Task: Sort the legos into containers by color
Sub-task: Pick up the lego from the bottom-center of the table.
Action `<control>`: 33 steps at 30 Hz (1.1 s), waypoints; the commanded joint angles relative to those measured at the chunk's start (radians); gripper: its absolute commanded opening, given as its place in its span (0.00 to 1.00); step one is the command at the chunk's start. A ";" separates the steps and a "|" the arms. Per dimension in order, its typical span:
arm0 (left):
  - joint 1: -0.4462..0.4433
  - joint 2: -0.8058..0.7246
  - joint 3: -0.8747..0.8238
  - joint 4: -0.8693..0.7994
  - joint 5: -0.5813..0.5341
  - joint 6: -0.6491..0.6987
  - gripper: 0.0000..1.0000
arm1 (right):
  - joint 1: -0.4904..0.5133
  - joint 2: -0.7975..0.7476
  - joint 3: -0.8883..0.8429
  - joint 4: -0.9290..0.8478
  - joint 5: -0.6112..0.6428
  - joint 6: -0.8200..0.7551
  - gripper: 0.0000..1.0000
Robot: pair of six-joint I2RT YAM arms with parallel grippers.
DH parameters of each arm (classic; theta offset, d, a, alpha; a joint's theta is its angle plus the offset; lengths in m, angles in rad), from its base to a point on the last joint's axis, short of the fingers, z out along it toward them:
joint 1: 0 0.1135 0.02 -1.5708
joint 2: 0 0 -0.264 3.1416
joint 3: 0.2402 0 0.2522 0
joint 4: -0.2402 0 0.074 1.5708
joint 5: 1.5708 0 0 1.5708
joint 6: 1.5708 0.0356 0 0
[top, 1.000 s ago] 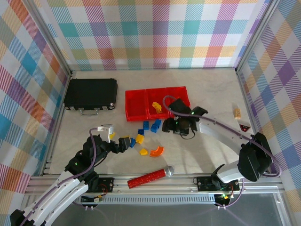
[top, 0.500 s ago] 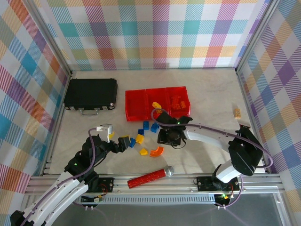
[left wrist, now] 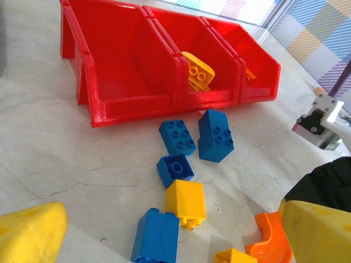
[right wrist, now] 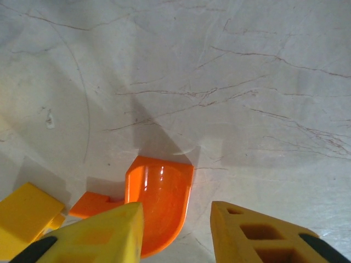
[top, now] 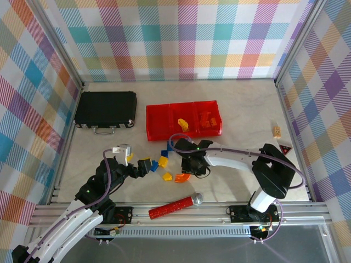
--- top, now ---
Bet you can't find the red glitter toy microphone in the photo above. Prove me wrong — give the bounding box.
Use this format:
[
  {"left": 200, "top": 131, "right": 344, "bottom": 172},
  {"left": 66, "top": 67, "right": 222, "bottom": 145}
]
[{"left": 148, "top": 192, "right": 204, "bottom": 220}]

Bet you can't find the black carrying case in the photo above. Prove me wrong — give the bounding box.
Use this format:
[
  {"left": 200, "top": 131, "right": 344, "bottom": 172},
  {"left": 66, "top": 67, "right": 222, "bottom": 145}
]
[{"left": 73, "top": 91, "right": 138, "bottom": 135}]

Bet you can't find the red black triangle piece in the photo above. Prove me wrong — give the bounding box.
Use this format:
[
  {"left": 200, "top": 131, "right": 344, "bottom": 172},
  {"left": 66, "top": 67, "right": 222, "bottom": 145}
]
[{"left": 279, "top": 142, "right": 293, "bottom": 156}]

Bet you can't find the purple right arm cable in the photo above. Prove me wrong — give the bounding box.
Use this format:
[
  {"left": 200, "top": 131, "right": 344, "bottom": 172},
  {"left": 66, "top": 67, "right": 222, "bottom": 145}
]
[{"left": 167, "top": 133, "right": 305, "bottom": 243}]

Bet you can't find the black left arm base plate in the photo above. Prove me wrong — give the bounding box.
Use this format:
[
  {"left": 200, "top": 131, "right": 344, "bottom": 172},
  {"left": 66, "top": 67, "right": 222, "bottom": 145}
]
[{"left": 109, "top": 206, "right": 134, "bottom": 224}]

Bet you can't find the aluminium frame rail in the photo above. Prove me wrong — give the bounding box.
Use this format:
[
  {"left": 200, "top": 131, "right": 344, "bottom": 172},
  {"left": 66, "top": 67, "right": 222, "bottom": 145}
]
[{"left": 29, "top": 202, "right": 334, "bottom": 228}]

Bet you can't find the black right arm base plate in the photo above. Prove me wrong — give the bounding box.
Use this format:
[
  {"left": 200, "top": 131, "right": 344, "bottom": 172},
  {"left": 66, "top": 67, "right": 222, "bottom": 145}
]
[{"left": 229, "top": 204, "right": 281, "bottom": 223}]

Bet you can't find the slotted grey cable duct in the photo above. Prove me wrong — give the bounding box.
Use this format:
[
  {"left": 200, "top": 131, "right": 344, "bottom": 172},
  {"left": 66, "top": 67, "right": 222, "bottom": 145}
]
[{"left": 43, "top": 228, "right": 253, "bottom": 238}]

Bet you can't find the aluminium side rail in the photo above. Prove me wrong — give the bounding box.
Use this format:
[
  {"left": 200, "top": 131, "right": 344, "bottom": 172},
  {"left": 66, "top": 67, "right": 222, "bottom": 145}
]
[
  {"left": 275, "top": 82, "right": 314, "bottom": 202},
  {"left": 48, "top": 83, "right": 86, "bottom": 205}
]

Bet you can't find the aluminium frame post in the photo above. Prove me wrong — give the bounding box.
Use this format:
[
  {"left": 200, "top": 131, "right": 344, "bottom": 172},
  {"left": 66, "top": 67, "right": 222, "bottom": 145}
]
[
  {"left": 32, "top": 0, "right": 86, "bottom": 90},
  {"left": 274, "top": 0, "right": 331, "bottom": 87}
]

